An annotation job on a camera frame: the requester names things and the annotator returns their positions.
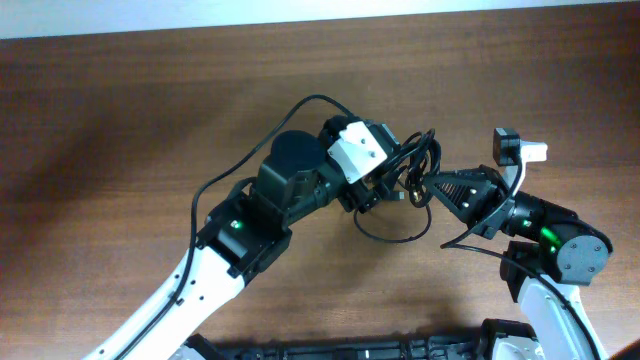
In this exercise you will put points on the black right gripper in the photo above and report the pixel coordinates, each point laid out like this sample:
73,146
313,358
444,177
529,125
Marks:
483,185

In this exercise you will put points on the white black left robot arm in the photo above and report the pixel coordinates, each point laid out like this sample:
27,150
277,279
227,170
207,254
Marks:
250,229

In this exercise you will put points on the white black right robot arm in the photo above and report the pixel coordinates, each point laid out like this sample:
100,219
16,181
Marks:
551,255

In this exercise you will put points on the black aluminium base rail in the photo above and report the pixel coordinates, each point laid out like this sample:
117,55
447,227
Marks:
494,339

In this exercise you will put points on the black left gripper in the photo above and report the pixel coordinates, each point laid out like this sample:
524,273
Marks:
359,195

